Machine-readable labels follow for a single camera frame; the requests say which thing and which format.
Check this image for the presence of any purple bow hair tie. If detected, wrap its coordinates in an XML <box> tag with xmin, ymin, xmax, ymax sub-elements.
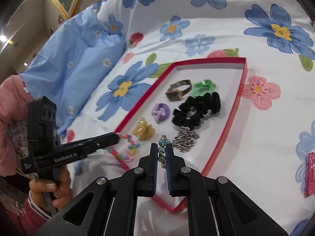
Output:
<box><xmin>151</xmin><ymin>102</ymin><xmax>171</xmax><ymax>126</ymax></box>

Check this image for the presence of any red shallow box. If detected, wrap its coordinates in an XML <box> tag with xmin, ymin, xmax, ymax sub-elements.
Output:
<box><xmin>114</xmin><ymin>57</ymin><xmax>247</xmax><ymax>212</ymax></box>

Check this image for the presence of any person's left hand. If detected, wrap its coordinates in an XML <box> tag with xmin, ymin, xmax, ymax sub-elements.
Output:
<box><xmin>29</xmin><ymin>168</ymin><xmax>74</xmax><ymax>210</ymax></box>

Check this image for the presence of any person's pink jacket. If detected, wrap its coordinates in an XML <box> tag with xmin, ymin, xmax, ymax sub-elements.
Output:
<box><xmin>0</xmin><ymin>76</ymin><xmax>33</xmax><ymax>177</ymax></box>

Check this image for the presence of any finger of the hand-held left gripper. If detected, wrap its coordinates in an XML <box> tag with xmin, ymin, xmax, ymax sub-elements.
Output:
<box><xmin>83</xmin><ymin>132</ymin><xmax>120</xmax><ymax>153</ymax></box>

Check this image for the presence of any yellow hair claw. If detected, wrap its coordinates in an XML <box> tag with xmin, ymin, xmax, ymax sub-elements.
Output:
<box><xmin>131</xmin><ymin>117</ymin><xmax>156</xmax><ymax>142</ymax></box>

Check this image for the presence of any colourful bead bracelet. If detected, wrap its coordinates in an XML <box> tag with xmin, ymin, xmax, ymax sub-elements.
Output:
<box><xmin>102</xmin><ymin>133</ymin><xmax>142</xmax><ymax>164</ymax></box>

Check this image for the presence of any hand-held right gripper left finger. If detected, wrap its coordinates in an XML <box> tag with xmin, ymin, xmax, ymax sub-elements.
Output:
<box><xmin>32</xmin><ymin>143</ymin><xmax>159</xmax><ymax>236</ymax></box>

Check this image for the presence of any black scrunchie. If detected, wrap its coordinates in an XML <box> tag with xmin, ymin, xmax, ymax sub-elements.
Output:
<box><xmin>172</xmin><ymin>91</ymin><xmax>221</xmax><ymax>130</ymax></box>

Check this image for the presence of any gold square wristwatch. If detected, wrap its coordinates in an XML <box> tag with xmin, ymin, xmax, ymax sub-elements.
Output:
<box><xmin>165</xmin><ymin>79</ymin><xmax>192</xmax><ymax>102</ymax></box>

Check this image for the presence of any blue pillow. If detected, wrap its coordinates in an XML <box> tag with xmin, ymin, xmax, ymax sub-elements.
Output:
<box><xmin>20</xmin><ymin>8</ymin><xmax>127</xmax><ymax>138</ymax></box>

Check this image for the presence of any silver rhinestone ornament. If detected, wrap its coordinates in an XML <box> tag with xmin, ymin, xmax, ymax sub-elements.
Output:
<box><xmin>172</xmin><ymin>126</ymin><xmax>200</xmax><ymax>153</ymax></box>

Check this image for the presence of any floral bedsheet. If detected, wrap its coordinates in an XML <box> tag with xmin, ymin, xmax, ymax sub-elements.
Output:
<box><xmin>57</xmin><ymin>0</ymin><xmax>315</xmax><ymax>236</ymax></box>

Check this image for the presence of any green beaded bracelet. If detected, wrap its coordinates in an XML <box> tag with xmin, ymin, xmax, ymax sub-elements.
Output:
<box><xmin>157</xmin><ymin>135</ymin><xmax>171</xmax><ymax>171</ymax></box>

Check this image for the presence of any green hair tie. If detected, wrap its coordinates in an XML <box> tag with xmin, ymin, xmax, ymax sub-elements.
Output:
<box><xmin>191</xmin><ymin>79</ymin><xmax>218</xmax><ymax>98</ymax></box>

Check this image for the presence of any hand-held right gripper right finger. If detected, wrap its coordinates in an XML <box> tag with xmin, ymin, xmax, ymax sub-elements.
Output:
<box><xmin>165</xmin><ymin>143</ymin><xmax>289</xmax><ymax>236</ymax></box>

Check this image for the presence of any person's left forearm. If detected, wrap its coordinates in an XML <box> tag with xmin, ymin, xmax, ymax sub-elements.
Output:
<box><xmin>0</xmin><ymin>190</ymin><xmax>53</xmax><ymax>236</ymax></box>

